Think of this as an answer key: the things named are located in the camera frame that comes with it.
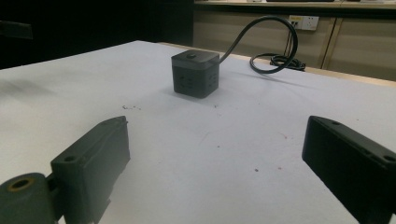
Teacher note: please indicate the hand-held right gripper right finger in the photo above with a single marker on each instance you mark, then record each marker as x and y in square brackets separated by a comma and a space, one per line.
[351, 168]

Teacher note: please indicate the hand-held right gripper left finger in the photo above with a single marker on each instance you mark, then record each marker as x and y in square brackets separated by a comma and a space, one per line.
[93, 161]

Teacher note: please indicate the dark grey cube power socket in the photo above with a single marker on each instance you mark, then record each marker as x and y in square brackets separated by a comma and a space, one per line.
[195, 74]

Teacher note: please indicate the white table cloth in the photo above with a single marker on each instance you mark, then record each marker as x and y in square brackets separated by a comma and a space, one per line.
[218, 140]

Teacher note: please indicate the beige cabinet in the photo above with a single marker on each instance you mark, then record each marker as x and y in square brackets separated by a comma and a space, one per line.
[311, 46]

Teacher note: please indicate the white wall socket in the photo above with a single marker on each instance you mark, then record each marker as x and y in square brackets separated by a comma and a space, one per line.
[304, 22]

